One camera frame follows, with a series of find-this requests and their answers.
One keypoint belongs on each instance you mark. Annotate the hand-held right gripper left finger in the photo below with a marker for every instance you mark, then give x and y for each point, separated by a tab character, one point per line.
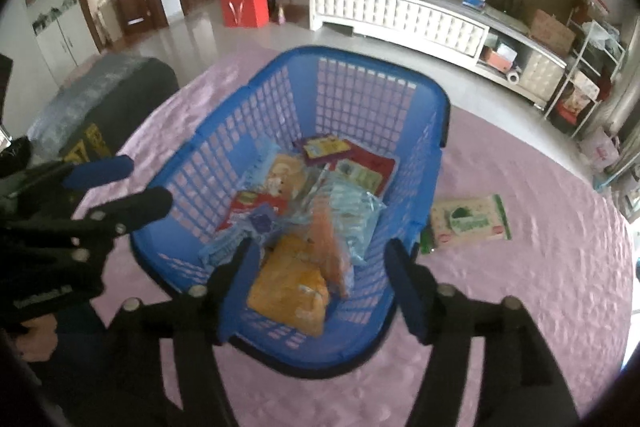
240	292

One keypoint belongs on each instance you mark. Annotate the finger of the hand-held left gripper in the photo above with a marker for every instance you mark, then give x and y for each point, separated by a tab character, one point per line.
100	172
140	207

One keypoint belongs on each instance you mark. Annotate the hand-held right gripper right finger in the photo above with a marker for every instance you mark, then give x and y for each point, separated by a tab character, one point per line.
405	292

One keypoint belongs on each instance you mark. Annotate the yellow orange snack packet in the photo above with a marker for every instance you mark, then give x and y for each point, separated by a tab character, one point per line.
287	287

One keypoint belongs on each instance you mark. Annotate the clear light blue biscuit packet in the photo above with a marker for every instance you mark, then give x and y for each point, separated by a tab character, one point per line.
357	212

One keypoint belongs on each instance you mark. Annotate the light blue cartoon snack packet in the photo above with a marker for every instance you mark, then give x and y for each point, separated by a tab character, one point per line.
285	174

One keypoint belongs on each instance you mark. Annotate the red snack packet green label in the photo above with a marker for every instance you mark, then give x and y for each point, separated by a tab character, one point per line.
375	164

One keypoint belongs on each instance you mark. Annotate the purple yellow snack packet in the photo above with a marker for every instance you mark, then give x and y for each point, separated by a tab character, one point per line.
322	148

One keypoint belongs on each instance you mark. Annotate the blue plastic basket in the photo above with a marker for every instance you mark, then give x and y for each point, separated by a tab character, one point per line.
350	97

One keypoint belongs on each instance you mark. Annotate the grey embroidered sofa cover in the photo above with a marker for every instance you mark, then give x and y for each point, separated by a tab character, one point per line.
85	92

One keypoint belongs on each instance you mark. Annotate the green white snack packet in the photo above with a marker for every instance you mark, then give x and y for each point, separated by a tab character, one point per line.
470	222

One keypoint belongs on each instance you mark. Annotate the pink tablecloth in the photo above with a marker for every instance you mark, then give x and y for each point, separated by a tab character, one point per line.
525	307

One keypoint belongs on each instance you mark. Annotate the red gift bag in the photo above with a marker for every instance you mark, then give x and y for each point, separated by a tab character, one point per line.
244	6

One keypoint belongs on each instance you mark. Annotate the paper towel roll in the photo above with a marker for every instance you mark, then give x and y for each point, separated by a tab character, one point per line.
513	76

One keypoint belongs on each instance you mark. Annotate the pink shopping bag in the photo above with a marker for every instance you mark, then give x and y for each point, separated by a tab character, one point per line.
600	149

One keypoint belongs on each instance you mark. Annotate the orange box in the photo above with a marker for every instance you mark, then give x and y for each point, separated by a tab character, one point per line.
498	61

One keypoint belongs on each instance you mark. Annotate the white shelf rack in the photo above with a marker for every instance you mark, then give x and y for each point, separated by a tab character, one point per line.
585	82

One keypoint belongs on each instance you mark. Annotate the white TV cabinet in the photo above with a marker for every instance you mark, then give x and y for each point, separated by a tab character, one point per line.
400	14

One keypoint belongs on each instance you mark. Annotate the cardboard box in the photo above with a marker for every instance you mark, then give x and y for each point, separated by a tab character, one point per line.
552	32

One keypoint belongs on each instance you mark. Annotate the white wall cabinet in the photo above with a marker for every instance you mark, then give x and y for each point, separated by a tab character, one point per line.
55	17

